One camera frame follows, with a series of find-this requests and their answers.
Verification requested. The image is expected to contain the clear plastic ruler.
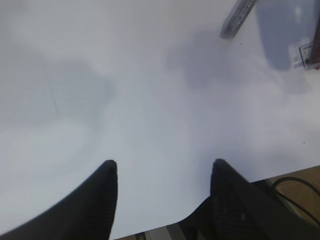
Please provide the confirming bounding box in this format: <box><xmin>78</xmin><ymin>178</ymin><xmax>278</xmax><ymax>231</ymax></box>
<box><xmin>288</xmin><ymin>38</ymin><xmax>320</xmax><ymax>71</ymax></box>

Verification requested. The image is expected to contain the red glitter pen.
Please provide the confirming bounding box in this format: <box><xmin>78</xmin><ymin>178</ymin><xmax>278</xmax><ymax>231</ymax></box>
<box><xmin>309</xmin><ymin>20</ymin><xmax>320</xmax><ymax>65</ymax></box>

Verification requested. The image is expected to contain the black floor cable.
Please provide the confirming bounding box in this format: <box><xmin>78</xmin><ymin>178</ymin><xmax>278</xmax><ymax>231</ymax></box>
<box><xmin>271</xmin><ymin>176</ymin><xmax>320</xmax><ymax>226</ymax></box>

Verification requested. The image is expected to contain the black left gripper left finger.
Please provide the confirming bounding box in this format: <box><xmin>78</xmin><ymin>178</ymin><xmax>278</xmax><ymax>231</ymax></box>
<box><xmin>0</xmin><ymin>160</ymin><xmax>118</xmax><ymax>240</ymax></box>

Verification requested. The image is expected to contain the silver glitter pen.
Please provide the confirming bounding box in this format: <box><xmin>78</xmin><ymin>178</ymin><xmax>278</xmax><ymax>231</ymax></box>
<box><xmin>219</xmin><ymin>0</ymin><xmax>257</xmax><ymax>41</ymax></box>

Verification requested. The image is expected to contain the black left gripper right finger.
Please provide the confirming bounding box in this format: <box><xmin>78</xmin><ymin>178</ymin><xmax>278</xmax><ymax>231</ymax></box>
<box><xmin>210</xmin><ymin>159</ymin><xmax>320</xmax><ymax>240</ymax></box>

